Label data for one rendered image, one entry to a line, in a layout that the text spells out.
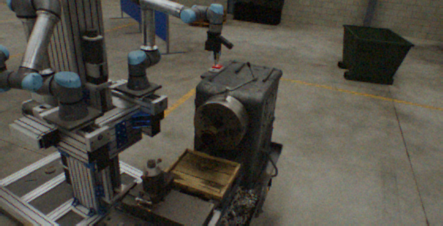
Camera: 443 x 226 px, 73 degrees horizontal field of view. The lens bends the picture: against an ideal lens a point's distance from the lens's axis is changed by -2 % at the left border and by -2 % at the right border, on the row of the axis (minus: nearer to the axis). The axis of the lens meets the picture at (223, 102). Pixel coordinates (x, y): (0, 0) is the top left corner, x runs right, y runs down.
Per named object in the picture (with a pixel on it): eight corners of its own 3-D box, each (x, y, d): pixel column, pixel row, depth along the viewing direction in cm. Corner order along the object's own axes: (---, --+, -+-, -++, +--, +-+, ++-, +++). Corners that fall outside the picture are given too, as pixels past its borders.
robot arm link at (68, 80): (74, 103, 153) (70, 79, 148) (51, 100, 155) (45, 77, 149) (87, 94, 164) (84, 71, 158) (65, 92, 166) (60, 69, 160)
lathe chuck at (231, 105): (196, 132, 196) (203, 89, 182) (241, 149, 188) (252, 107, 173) (190, 139, 189) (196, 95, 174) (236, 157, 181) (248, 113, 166)
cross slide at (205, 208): (137, 183, 152) (136, 176, 150) (214, 212, 139) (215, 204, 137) (115, 205, 138) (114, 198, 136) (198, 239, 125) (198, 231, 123)
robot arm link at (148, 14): (135, 67, 206) (130, -17, 182) (149, 62, 218) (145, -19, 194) (150, 70, 202) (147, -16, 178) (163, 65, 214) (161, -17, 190)
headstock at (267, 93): (222, 101, 258) (225, 58, 241) (277, 114, 243) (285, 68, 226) (190, 134, 208) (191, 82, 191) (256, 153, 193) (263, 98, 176)
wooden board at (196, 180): (186, 152, 189) (186, 147, 187) (240, 169, 177) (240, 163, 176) (159, 181, 163) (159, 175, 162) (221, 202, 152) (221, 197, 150)
